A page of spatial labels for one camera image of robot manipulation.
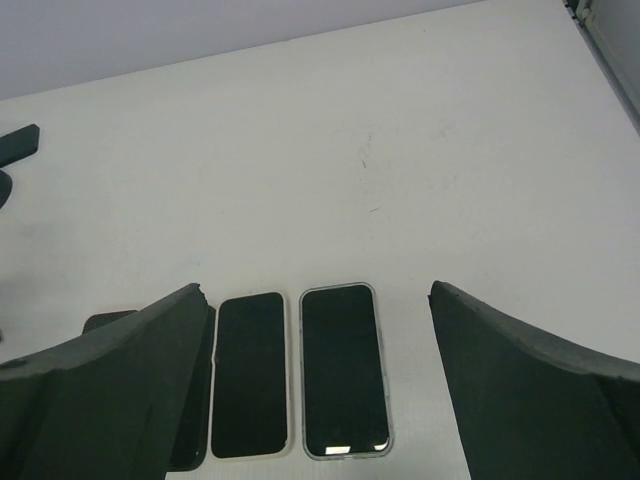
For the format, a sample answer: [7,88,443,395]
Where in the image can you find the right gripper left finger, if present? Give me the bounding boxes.
[1,283,209,479]

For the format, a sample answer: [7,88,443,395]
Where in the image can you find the pink-cased phone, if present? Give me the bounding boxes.
[82,310,136,334]

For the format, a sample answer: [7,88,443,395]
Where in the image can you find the clear-cased phone on table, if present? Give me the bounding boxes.
[299,282,393,461]

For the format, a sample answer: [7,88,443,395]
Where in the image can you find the black phone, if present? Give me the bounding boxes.
[167,306,216,472]

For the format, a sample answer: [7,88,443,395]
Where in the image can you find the white-cased phone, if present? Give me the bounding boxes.
[210,292,292,460]

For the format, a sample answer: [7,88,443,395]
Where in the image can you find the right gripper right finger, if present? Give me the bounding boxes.
[428,281,639,479]

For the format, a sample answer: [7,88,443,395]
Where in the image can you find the right aluminium frame post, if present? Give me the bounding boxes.
[563,0,639,132]

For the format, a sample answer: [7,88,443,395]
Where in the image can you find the black round-base phone mount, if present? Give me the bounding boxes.
[0,171,13,208]

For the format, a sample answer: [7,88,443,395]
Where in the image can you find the black phone stand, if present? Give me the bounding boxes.
[0,124,41,168]

